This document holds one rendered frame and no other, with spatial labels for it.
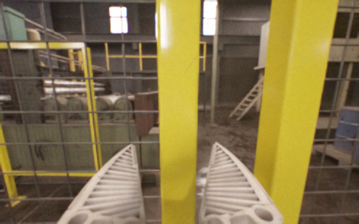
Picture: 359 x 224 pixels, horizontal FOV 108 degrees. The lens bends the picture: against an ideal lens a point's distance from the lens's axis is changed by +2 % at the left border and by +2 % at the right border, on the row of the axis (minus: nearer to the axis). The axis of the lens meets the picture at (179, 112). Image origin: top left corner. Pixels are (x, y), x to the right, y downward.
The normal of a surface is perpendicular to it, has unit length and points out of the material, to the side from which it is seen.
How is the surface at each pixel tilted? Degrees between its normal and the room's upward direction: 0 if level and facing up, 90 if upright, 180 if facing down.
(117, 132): 90
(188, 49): 90
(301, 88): 90
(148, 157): 90
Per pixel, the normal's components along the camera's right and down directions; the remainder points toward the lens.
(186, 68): 0.03, 0.17
